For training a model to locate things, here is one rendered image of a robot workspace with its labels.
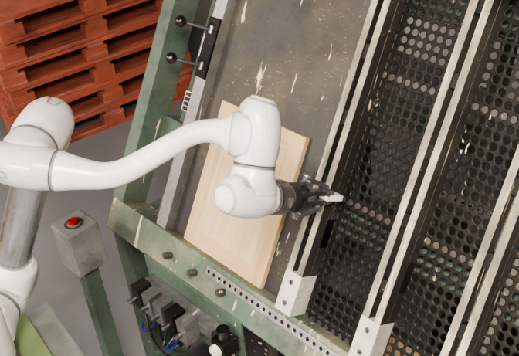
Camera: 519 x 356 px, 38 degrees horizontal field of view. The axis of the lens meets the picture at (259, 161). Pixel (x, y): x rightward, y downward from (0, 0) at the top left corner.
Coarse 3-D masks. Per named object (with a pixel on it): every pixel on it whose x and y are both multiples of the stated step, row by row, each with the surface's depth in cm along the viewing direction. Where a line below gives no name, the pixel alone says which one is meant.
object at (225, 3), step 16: (224, 0) 242; (224, 16) 242; (224, 32) 245; (208, 80) 247; (192, 96) 250; (208, 96) 250; (192, 112) 250; (176, 160) 255; (176, 176) 255; (176, 192) 256; (176, 208) 258; (160, 224) 259
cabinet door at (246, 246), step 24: (216, 144) 245; (288, 144) 225; (216, 168) 245; (288, 168) 224; (192, 216) 252; (216, 216) 244; (192, 240) 251; (216, 240) 244; (240, 240) 237; (264, 240) 230; (240, 264) 236; (264, 264) 230
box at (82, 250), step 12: (72, 216) 264; (84, 216) 263; (60, 228) 259; (84, 228) 258; (96, 228) 260; (60, 240) 260; (72, 240) 255; (84, 240) 259; (96, 240) 262; (60, 252) 266; (72, 252) 257; (84, 252) 260; (96, 252) 264; (72, 264) 263; (84, 264) 262; (96, 264) 266
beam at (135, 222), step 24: (120, 216) 273; (144, 216) 264; (144, 240) 263; (168, 240) 255; (168, 264) 254; (192, 264) 246; (216, 264) 240; (216, 288) 239; (240, 312) 231; (264, 336) 224; (288, 336) 218
